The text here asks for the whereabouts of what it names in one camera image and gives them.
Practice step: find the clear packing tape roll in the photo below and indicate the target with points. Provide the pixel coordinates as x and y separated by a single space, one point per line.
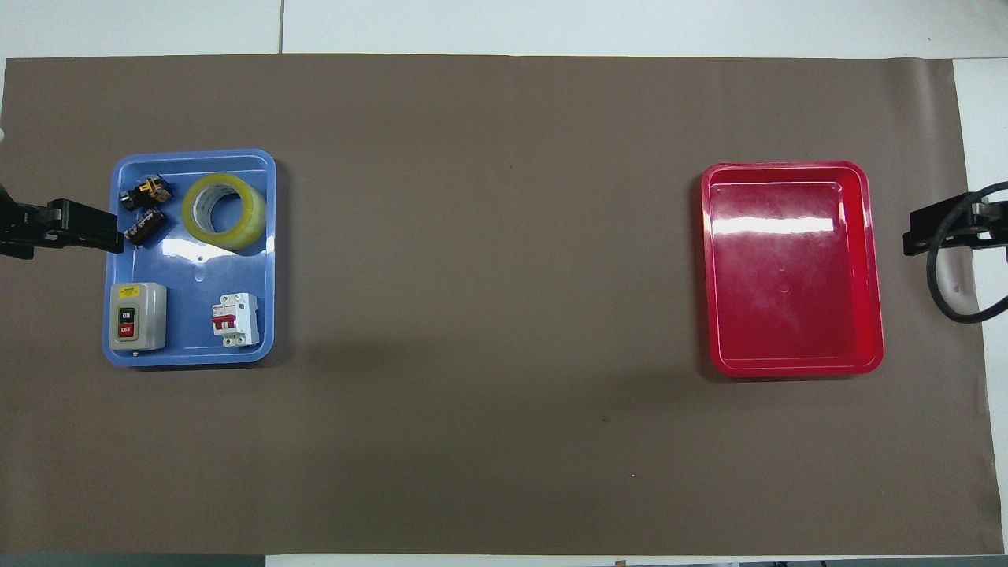
253 217

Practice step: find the white red circuit breaker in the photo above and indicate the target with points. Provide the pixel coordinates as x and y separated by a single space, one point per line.
240 319

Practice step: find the red plastic tray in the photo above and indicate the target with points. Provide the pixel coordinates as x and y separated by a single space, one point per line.
787 299

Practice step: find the blue plastic tray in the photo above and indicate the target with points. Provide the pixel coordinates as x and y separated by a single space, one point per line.
189 315

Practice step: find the black brown terminal block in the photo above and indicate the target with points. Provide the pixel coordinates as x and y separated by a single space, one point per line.
145 227

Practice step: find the grey on-off switch box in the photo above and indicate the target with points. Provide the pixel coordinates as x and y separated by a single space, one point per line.
150 315

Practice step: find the black push button switch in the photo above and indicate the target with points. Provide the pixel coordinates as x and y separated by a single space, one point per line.
145 192

